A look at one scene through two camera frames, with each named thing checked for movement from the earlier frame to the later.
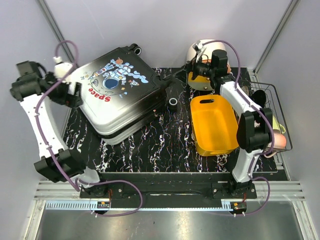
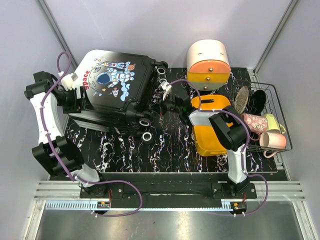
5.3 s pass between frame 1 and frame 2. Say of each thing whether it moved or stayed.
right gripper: moved
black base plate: stayed
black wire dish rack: stayed
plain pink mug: stayed
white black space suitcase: moved
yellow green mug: stayed
